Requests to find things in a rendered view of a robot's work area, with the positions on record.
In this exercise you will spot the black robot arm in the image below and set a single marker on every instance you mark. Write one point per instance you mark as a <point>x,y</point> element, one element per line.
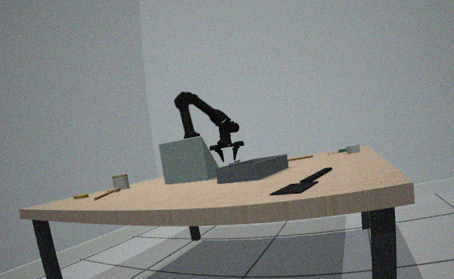
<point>182,102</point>

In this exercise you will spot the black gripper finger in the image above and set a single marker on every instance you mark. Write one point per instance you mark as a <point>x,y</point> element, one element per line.
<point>235,152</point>
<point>220,153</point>

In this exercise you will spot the dark grey roasting tin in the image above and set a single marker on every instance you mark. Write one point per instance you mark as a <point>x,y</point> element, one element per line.
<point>251,170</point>

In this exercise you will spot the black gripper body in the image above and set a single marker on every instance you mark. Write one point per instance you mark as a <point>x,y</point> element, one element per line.
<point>224,135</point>

